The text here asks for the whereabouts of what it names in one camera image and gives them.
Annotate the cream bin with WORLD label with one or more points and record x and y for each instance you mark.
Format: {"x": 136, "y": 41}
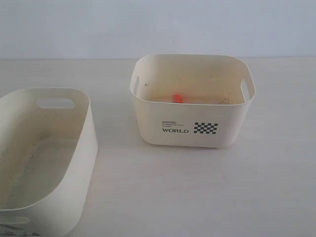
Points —
{"x": 222, "y": 87}

